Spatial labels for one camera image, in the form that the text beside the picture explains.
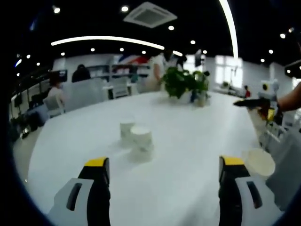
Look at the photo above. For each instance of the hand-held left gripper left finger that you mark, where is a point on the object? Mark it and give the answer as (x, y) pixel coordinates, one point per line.
(77, 202)

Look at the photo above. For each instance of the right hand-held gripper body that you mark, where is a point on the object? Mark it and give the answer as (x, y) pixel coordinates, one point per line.
(270, 89)

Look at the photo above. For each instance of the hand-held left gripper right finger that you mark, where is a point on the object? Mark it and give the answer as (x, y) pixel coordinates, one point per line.
(244, 202)

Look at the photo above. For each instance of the bright window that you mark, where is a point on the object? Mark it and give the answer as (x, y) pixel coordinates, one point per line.
(223, 70)

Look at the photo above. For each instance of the small pale jar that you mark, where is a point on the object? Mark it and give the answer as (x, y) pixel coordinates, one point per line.
(202, 101)

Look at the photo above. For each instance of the white plant pot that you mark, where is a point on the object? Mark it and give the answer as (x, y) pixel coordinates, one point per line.
(187, 97)

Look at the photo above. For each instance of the black hanging monitor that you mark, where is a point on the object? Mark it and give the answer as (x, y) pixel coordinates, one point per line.
(198, 58)

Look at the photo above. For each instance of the long ceiling strip light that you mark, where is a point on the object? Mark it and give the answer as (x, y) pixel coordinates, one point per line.
(231, 26)

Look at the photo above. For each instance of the green potted plant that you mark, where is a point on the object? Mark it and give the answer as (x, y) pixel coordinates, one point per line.
(176, 82)

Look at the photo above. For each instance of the white table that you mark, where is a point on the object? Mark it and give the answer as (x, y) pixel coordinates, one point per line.
(176, 146)

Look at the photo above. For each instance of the grey partition panel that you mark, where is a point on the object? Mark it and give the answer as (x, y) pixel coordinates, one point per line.
(84, 94)

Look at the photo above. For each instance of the white slatted chair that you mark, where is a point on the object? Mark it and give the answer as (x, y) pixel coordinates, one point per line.
(120, 90)

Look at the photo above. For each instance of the blue lit monitor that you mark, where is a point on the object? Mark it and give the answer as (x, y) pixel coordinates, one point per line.
(63, 75)

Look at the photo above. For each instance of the ceiling air conditioner vent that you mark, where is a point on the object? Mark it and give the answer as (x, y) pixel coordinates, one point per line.
(150, 15)

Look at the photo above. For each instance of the short ceiling strip light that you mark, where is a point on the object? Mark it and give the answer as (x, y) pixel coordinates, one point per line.
(18, 62)

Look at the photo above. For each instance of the group of ceiling spot lights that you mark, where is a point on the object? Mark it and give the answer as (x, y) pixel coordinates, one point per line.
(124, 9)

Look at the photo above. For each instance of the curved ceiling strip light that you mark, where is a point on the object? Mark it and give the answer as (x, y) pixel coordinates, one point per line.
(105, 38)

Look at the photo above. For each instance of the red blue wall poster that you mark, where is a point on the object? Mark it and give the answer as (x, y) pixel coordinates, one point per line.
(131, 59)

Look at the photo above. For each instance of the white wall shelf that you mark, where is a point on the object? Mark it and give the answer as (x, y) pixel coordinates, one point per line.
(101, 71)

